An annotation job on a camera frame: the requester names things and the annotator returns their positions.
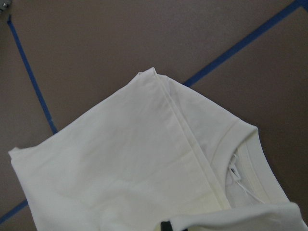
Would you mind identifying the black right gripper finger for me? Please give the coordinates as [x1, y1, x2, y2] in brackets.
[160, 221, 173, 231]

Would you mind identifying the cream long sleeve shirt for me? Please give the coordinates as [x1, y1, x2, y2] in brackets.
[9, 68, 308, 231]

